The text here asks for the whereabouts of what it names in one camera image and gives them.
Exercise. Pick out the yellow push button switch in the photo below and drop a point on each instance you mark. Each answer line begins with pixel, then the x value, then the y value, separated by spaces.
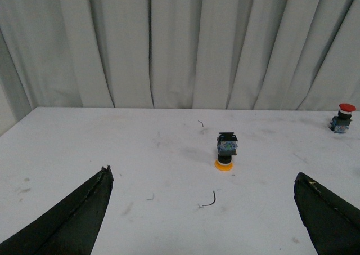
pixel 227 144

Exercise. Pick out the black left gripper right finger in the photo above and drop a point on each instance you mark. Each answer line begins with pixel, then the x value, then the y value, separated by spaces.
pixel 332 223

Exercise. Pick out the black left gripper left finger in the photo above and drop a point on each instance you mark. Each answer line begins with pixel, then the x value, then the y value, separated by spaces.
pixel 71 226

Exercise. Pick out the grey pleated curtain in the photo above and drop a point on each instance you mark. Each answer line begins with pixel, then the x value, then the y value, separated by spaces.
pixel 183 54

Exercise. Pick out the red mushroom push button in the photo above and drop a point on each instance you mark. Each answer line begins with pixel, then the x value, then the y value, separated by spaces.
pixel 340 123

